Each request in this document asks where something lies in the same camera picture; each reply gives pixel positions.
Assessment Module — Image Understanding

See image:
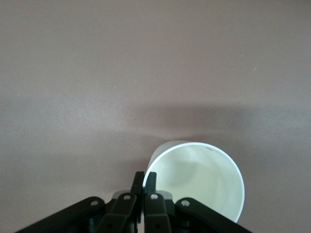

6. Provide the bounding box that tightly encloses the white plastic cup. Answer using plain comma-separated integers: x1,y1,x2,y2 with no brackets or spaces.
144,140,245,223

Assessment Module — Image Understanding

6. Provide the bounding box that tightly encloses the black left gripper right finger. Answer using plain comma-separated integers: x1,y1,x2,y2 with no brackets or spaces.
144,171,246,233

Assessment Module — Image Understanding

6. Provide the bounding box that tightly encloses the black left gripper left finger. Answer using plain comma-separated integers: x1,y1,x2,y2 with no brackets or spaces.
14,171,145,233

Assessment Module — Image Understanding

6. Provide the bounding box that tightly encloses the brown table cover sheet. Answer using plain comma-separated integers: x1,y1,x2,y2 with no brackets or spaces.
0,0,311,233

